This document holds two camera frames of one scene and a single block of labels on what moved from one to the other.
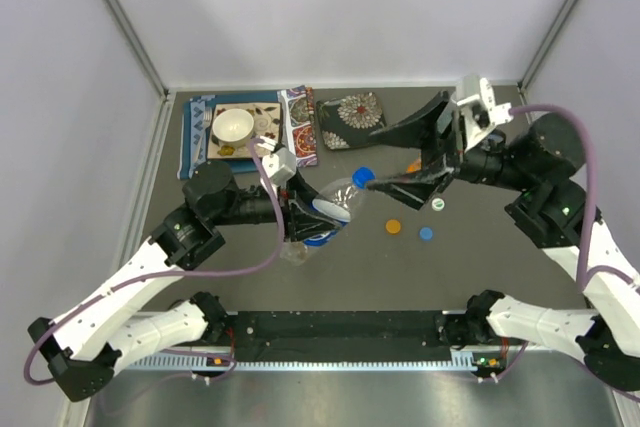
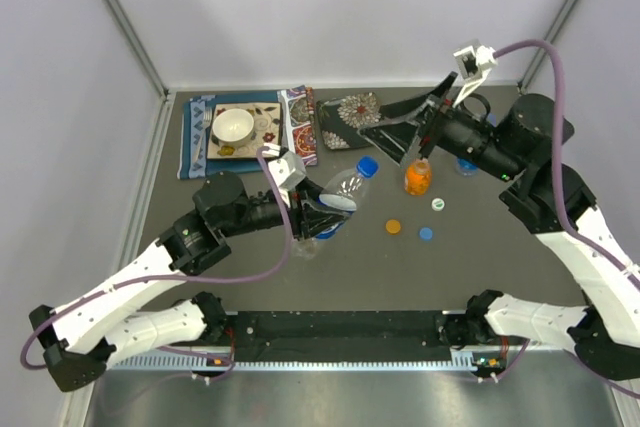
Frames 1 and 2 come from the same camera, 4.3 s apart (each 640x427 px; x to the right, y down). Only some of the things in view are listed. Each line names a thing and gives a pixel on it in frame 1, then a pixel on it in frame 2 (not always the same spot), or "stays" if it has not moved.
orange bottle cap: [393, 226] stays
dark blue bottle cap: [361, 176] -> [367, 165]
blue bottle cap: [426, 233] stays
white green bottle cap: [438, 204] stays
